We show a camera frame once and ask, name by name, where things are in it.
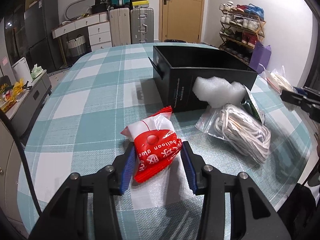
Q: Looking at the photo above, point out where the cream rope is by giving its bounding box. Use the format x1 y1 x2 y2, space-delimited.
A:
265 68 297 111

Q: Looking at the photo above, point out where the red balloon glue packet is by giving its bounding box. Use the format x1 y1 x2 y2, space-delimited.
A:
121 106 182 183

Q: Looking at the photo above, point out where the green white medicine packet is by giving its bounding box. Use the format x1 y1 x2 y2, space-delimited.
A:
241 86 265 125

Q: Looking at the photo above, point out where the grey white rope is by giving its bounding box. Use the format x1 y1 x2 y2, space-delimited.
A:
195 103 272 165

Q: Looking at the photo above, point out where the white foam piece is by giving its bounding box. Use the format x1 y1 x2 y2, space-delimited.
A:
193 76 246 108

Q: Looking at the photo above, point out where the black cardboard box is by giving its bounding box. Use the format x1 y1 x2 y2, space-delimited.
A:
149 43 258 113

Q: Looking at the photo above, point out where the purple paper bag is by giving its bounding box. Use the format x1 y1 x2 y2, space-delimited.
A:
249 41 272 74

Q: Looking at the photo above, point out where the wooden shoe rack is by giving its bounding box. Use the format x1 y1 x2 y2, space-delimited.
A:
219 1 266 64

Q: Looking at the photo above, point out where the grey low cabinet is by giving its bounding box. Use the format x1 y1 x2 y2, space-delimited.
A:
6 70 52 137

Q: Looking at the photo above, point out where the woven laundry basket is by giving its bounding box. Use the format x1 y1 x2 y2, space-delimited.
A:
67 35 87 57

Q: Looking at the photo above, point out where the yellow wooden door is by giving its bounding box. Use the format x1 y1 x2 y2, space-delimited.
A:
159 0 204 43

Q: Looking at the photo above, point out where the white drawer desk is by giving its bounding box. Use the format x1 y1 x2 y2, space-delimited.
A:
52 12 112 53

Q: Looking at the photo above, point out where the yellow plastic bag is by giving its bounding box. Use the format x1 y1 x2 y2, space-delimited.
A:
1 78 28 113

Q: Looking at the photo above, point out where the white small appliance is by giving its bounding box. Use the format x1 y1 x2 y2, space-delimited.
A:
11 57 33 84

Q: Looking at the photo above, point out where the silver aluminium suitcase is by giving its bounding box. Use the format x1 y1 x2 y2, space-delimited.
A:
130 8 154 44

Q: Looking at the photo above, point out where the beige suitcase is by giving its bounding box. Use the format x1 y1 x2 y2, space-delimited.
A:
110 8 131 47

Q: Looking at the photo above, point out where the dark grey refrigerator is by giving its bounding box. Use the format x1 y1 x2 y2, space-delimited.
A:
24 0 63 73

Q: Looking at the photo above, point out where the black cable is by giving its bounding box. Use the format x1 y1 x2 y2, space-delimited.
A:
0 109 43 218

